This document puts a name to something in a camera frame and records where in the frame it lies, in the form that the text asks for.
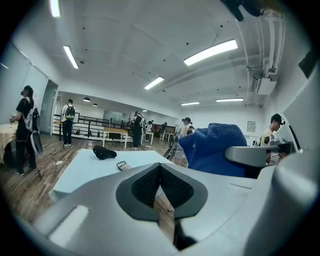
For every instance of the light blue tablecloth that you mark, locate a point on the light blue tablecloth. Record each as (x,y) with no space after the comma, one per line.
(82,170)

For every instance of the wooden top white table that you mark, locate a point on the wooden top white table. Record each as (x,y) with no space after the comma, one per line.
(115,130)

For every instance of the black calculator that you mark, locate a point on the black calculator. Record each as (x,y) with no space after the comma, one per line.
(123,166)

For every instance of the black cap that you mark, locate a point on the black cap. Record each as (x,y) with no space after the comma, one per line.
(102,153)

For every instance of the green black backpack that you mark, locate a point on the green black backpack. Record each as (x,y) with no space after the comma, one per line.
(70,113)

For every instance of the white ceiling air conditioner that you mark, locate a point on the white ceiling air conditioner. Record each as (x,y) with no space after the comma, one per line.
(266,86)

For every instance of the white wall box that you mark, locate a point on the white wall box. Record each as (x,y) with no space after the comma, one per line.
(251,126)

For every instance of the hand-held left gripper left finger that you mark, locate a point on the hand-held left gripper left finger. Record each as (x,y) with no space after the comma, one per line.
(100,200)

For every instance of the white power strip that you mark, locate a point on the white power strip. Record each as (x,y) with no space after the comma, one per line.
(58,163)

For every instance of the blue cloth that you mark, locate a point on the blue cloth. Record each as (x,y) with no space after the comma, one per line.
(210,150)

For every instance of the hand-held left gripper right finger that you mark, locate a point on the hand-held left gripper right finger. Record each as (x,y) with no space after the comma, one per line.
(220,200)

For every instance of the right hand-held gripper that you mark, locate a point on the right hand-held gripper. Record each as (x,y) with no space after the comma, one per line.
(286,146)

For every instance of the grey shell backpack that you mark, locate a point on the grey shell backpack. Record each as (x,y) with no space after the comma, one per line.
(33,130)
(143,122)

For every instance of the white ceiling pipes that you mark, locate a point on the white ceiling pipes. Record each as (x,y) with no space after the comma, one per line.
(271,37)

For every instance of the black pendant lamp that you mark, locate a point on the black pendant lamp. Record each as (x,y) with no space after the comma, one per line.
(95,105)
(86,99)

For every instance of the ceiling strip light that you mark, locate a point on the ceiling strip light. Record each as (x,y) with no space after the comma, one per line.
(55,7)
(190,103)
(229,100)
(71,57)
(154,83)
(210,52)

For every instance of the black metal railing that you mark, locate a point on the black metal railing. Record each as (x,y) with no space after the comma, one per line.
(78,117)

